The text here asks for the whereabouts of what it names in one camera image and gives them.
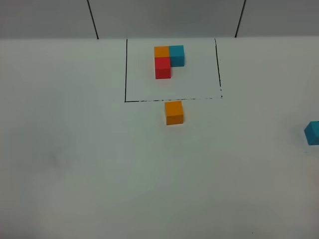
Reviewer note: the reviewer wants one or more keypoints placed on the orange template block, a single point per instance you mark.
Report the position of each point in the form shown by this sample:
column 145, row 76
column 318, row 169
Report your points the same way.
column 161, row 51

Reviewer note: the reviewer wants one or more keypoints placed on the red template block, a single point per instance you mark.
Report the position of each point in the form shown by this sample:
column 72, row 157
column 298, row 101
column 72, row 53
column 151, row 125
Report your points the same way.
column 162, row 68

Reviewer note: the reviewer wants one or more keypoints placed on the blue template block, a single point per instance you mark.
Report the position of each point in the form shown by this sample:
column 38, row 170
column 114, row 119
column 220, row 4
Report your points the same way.
column 177, row 56

